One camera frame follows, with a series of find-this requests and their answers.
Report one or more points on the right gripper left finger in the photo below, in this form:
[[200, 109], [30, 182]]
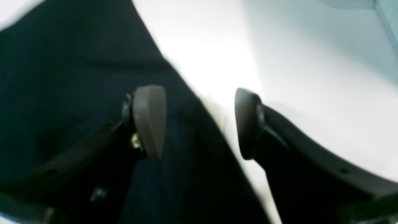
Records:
[[88, 182]]

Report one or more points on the white bin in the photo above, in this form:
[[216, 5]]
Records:
[[386, 10]]

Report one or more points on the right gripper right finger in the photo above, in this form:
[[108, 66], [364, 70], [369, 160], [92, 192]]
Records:
[[308, 183]]

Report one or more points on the black T-shirt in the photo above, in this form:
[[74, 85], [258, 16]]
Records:
[[66, 68]]

